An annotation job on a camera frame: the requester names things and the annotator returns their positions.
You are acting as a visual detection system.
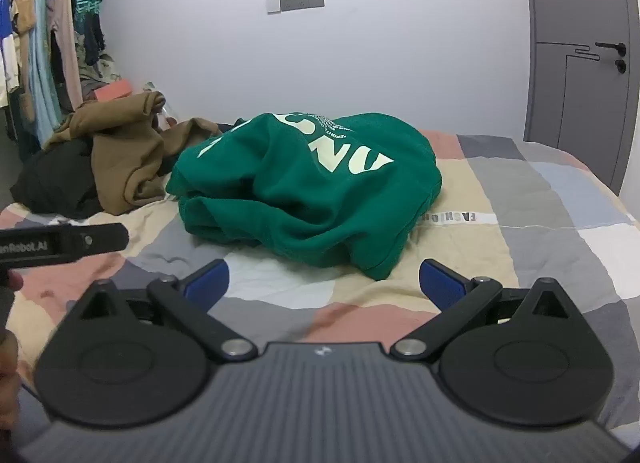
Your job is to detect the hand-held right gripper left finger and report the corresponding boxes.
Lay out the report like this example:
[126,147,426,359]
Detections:
[75,258,259,363]

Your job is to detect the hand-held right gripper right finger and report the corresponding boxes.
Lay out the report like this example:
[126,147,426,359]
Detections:
[389,258,576,362]

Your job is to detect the patchwork bed quilt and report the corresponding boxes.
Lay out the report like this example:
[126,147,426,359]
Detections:
[0,120,640,446]

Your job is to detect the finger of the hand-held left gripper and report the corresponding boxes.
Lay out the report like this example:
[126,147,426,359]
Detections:
[64,222,129,263]

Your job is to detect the camouflage garment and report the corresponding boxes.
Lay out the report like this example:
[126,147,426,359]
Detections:
[75,32,122,96]

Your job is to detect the pink box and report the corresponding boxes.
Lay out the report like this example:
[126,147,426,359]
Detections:
[94,80,134,102]

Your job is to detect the hanging tan garment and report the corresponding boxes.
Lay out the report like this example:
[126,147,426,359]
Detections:
[9,0,40,121]

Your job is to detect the hanging dark teal garment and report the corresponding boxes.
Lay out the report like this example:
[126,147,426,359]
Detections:
[70,0,107,66]

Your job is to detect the brown garment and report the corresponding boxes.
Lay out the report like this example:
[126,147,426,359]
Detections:
[43,91,223,216]

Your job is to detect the black garment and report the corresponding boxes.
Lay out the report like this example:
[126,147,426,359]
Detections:
[10,137,106,220]

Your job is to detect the hanging white garment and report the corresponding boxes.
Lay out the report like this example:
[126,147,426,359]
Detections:
[0,34,20,95]

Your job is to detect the green hoodie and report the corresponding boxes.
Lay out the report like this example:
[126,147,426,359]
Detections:
[166,112,444,281]

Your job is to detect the hanging light blue garment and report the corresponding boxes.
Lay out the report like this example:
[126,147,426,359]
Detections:
[29,0,63,131]

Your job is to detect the hanging pink garment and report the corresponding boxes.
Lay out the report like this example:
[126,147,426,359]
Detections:
[46,0,85,113]

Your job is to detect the grey door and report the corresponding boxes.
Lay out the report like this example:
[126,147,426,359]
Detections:
[521,0,640,196]

